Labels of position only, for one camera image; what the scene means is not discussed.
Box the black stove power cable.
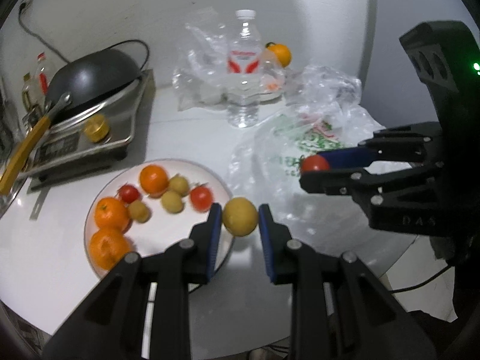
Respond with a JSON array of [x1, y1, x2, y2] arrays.
[[18, 3, 151, 74]]

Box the dark oil bottle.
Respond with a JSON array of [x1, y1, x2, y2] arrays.
[[22, 74, 38, 107]]

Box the white plate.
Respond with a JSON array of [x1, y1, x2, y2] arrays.
[[83, 158, 235, 282]]

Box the clear plastic water bottle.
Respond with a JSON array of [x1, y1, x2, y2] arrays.
[[226, 9, 263, 129]]

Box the crumpled clear plastic bag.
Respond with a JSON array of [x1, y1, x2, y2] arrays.
[[283, 64, 362, 121]]

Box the cherry tomato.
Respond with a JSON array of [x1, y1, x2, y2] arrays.
[[119, 184, 141, 203], [301, 155, 331, 174], [189, 187, 214, 211]]

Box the tangerine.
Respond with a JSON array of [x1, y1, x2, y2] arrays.
[[89, 228, 132, 271], [94, 197, 130, 232], [139, 164, 169, 195]]

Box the glass pot lid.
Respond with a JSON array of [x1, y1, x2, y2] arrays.
[[0, 172, 29, 218]]

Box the printed plastic bag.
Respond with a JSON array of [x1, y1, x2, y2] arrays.
[[227, 105, 387, 226]]

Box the black wok with wooden handle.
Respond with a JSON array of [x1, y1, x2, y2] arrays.
[[0, 49, 143, 196]]

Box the white bowl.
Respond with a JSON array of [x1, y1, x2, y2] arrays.
[[259, 79, 286, 102]]

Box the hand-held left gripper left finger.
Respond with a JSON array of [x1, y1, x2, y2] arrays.
[[43, 202, 224, 360]]

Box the large orange with leaf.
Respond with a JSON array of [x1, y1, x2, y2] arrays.
[[265, 42, 292, 67]]

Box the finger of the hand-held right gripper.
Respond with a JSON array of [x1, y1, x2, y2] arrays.
[[318, 121, 446, 170], [299, 162, 448, 204]]

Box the steel countertop stove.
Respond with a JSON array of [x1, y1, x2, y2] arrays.
[[17, 68, 156, 190]]

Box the longan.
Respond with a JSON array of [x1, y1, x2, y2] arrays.
[[161, 190, 184, 214], [169, 175, 189, 197], [128, 200, 151, 223], [222, 197, 259, 238]]

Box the red label oil bottle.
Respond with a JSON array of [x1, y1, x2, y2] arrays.
[[35, 53, 52, 94]]

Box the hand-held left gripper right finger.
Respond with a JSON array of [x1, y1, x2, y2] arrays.
[[258, 203, 437, 360]]

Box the metal fitting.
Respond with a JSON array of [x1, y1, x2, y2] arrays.
[[20, 107, 42, 128]]

